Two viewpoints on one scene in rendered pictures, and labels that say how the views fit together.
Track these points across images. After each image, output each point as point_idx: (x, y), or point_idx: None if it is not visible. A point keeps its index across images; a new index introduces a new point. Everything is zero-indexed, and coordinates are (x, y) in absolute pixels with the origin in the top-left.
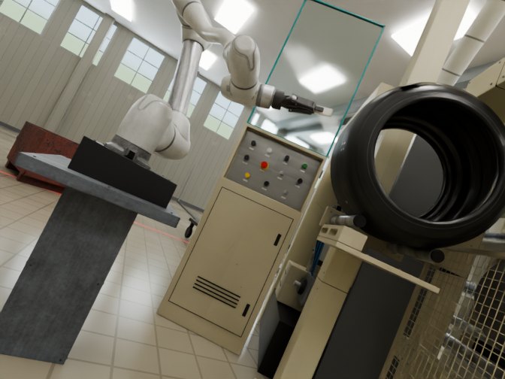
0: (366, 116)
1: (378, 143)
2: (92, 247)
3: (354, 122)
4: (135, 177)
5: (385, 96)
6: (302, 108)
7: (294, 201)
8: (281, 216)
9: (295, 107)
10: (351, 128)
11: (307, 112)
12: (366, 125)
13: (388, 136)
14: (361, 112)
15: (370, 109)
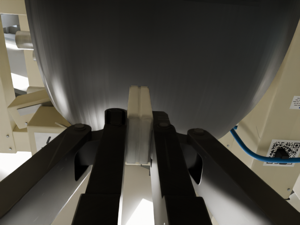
0: (41, 47)
1: (298, 88)
2: None
3: (59, 32)
4: None
5: (60, 108)
6: (157, 177)
7: None
8: None
9: (94, 200)
10: (53, 1)
11: (177, 141)
12: (25, 7)
13: (268, 97)
14: (64, 70)
15: (49, 72)
